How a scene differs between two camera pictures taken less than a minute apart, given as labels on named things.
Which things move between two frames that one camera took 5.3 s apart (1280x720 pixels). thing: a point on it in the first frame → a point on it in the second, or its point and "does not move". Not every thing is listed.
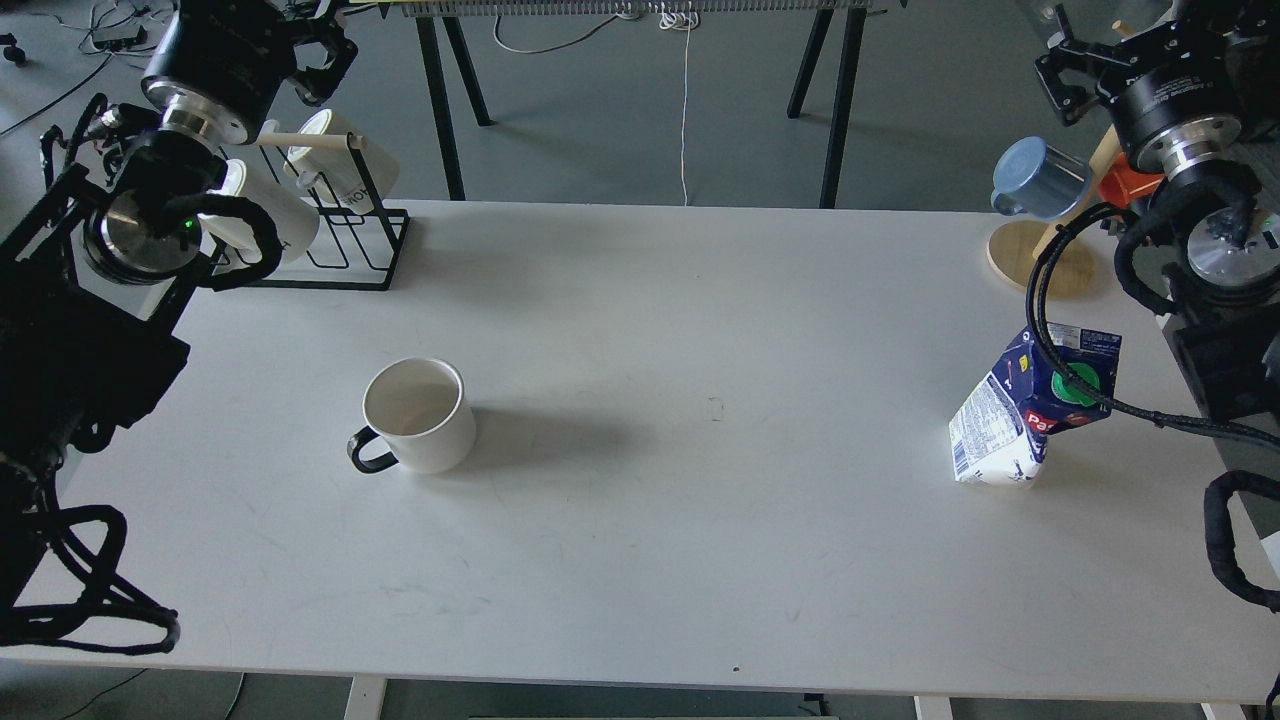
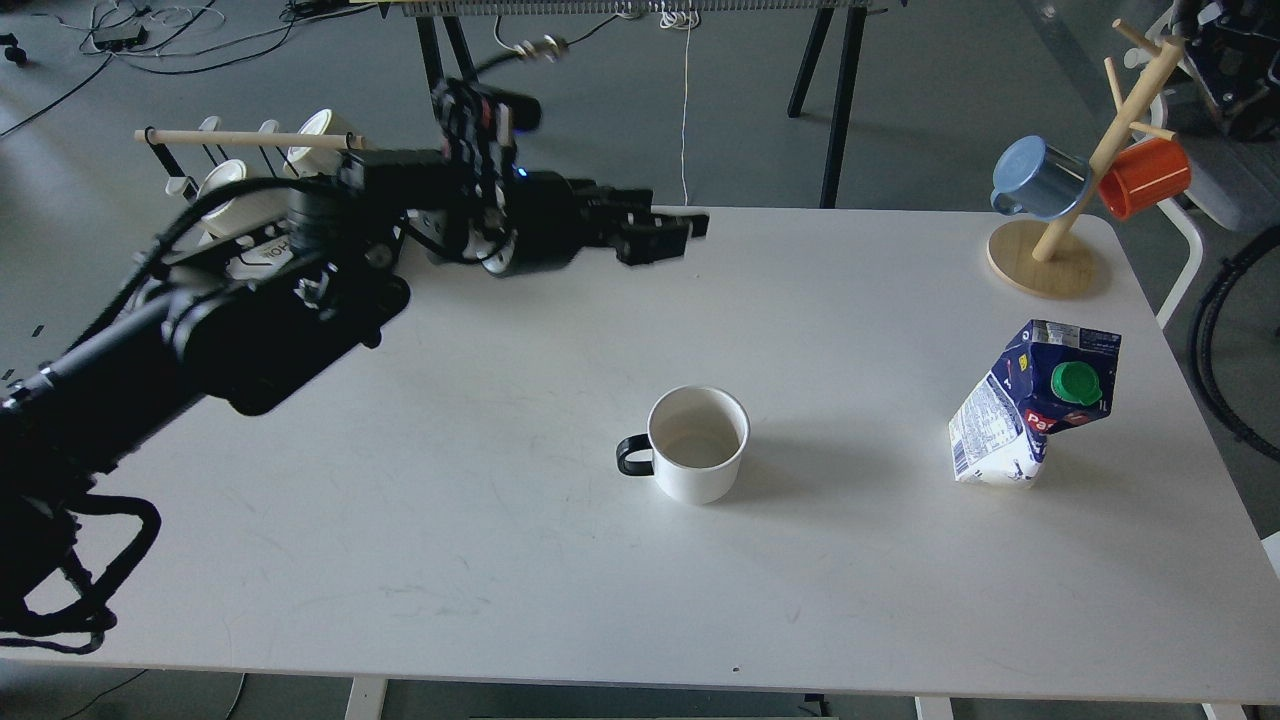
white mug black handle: [418, 403] → [693, 446]
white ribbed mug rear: [357, 178] does not move
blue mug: [1039, 179] does not move
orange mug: [1126, 183] does not move
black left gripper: [224, 62] → [554, 217]
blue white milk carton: [999, 437] does not move
